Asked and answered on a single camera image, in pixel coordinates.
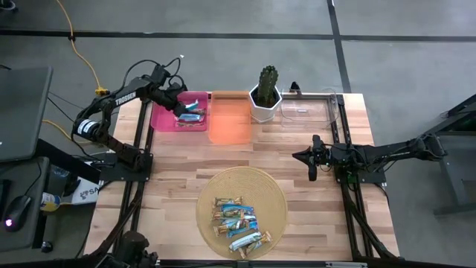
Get dark grey side desk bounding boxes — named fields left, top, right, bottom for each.
left=0, top=156, right=51, bottom=251

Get black computer mouse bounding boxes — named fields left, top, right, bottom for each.
left=2, top=194, right=33, bottom=233

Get pink plastic bin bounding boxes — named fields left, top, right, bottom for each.
left=150, top=91, right=210, bottom=133

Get blue wrapper granola bar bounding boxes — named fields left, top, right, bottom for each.
left=226, top=221, right=260, bottom=239
left=219, top=214, right=258, bottom=229
left=221, top=203, right=256, bottom=214

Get clear plastic bin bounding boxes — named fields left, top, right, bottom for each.
left=279, top=90, right=340, bottom=130

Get black diagonal desk beam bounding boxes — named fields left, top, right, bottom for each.
left=35, top=138, right=102, bottom=184

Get dark grey desk monitor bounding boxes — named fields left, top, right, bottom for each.
left=0, top=66, right=54, bottom=164

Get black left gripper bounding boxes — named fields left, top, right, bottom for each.
left=158, top=84, right=190, bottom=117

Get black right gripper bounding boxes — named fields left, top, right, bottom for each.
left=292, top=134, right=332, bottom=181

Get yellow extension cable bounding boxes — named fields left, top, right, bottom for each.
left=42, top=118, right=77, bottom=141
left=55, top=0, right=109, bottom=98

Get round woven placemat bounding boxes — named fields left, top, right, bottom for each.
left=196, top=166, right=289, bottom=261

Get dark grey metal stand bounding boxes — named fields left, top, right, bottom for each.
left=433, top=92, right=476, bottom=217

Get green cactus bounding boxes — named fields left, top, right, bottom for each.
left=257, top=65, right=280, bottom=107

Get white printed bag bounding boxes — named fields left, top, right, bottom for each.
left=70, top=177, right=106, bottom=206

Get silver metal bracket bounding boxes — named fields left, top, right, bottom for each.
left=326, top=261, right=368, bottom=268

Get orange plastic bin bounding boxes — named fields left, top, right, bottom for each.
left=208, top=91, right=254, bottom=145

